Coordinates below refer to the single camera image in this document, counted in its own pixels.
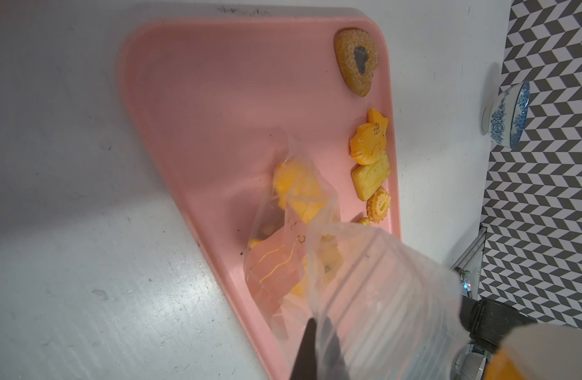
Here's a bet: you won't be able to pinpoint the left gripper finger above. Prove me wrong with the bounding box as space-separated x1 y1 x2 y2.
289 317 351 380

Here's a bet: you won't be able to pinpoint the clear resealable bag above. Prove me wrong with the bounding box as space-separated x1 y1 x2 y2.
243 136 468 379

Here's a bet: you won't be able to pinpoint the metal tongs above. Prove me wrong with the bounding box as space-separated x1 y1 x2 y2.
484 324 582 380

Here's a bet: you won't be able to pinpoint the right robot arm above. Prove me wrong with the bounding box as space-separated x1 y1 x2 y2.
451 296 536 379

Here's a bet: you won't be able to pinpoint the round flower cookie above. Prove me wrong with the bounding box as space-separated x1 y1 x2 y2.
366 186 392 223

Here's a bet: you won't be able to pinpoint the square butter cookie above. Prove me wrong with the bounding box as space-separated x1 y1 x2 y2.
351 155 391 201

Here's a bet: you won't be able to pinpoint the yellow cat cookie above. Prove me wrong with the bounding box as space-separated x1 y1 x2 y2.
350 108 389 166

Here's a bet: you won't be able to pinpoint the pink plastic tray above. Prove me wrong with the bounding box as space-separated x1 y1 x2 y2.
117 16 392 379

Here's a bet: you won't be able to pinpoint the blue white porcelain bowl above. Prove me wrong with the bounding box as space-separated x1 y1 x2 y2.
480 82 531 149

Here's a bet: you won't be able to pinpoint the heart jam cookie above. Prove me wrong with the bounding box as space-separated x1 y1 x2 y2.
334 28 379 98

